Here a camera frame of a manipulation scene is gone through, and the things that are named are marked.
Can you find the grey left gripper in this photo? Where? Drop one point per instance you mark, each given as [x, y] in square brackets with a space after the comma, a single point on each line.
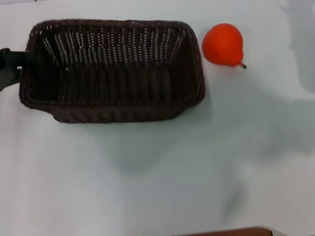
[8, 77]

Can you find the dark brown woven basket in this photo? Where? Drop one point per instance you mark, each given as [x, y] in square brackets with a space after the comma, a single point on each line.
[128, 93]

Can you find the orange plastic pear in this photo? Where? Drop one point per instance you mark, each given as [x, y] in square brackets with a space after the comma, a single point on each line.
[221, 43]

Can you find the brown rounded panel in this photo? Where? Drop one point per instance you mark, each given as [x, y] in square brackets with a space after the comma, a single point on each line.
[221, 231]

